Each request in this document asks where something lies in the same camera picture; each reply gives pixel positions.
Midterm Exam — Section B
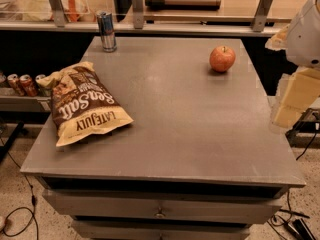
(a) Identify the lower grey drawer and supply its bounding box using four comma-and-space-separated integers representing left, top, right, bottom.
72, 220, 250, 240

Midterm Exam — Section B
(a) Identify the brown sea salt chip bag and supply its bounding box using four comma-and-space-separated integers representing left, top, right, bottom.
37, 61, 133, 147

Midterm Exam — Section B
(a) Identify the orange soda can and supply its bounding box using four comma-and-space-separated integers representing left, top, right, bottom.
7, 74, 25, 96
19, 74, 38, 97

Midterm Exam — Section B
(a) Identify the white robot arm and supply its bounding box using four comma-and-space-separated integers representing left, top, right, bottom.
265, 0, 320, 129

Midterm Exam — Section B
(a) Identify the black power adapter on floor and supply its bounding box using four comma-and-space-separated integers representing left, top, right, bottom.
284, 219, 317, 240

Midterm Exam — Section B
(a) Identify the orange soda can right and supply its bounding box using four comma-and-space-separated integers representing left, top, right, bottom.
19, 74, 38, 97

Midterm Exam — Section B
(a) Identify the red apple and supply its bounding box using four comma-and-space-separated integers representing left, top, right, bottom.
209, 46, 236, 73

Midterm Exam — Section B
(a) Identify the upper grey drawer with knob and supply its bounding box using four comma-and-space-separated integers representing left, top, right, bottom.
43, 189, 281, 224

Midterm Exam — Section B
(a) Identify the grey side shelf left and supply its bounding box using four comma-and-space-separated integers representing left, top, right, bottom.
0, 88, 51, 112

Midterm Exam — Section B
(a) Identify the grey metal bracket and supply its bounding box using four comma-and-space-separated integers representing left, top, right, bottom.
131, 0, 144, 29
49, 0, 67, 27
251, 0, 273, 32

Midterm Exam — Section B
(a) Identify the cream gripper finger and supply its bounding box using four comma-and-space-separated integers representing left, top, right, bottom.
265, 25, 289, 51
272, 67, 320, 129

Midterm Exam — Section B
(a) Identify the grey metal bracket middle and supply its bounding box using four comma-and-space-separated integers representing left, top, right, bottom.
131, 0, 144, 29

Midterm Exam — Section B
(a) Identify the grey metal bracket right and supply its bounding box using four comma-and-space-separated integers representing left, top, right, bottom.
251, 0, 273, 32

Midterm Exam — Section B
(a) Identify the green soda can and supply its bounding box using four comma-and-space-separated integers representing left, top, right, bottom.
35, 74, 51, 97

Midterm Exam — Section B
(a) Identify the orange soda can left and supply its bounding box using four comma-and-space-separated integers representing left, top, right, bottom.
7, 74, 25, 96

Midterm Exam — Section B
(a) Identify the orange white bag behind glass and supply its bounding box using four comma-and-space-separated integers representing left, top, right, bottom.
61, 0, 89, 22

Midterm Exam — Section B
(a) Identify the silver blue energy drink can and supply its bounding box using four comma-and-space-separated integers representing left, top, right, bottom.
96, 11, 117, 52

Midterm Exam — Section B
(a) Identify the black cable on floor left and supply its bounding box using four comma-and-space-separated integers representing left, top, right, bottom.
0, 137, 40, 240

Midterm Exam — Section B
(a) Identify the grey metal bracket left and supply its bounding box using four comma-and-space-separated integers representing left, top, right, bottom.
49, 0, 67, 27

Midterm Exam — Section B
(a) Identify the yellow bag behind glass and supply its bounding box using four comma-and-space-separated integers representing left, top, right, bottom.
22, 0, 53, 22

